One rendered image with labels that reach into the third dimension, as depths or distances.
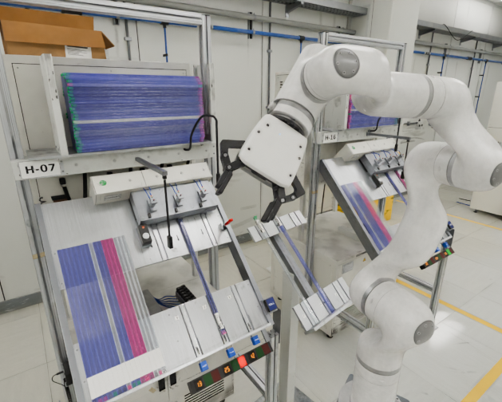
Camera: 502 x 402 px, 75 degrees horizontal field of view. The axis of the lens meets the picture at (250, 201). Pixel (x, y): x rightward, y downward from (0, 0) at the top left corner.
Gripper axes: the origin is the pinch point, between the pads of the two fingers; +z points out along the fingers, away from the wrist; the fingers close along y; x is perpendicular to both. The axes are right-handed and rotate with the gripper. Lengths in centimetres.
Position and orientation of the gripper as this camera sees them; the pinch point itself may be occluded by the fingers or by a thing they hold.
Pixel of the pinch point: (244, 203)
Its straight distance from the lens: 55.0
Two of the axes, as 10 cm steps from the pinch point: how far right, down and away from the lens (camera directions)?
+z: -4.7, 8.6, -2.2
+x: -2.8, 0.9, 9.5
